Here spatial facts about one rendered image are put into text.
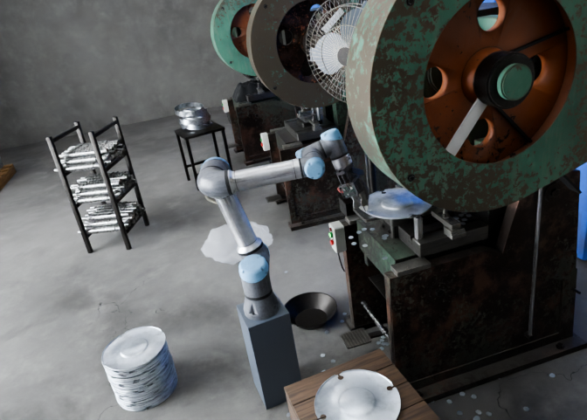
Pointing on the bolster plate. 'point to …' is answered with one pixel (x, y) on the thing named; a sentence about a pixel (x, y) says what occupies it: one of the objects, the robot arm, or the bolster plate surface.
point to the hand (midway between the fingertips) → (365, 208)
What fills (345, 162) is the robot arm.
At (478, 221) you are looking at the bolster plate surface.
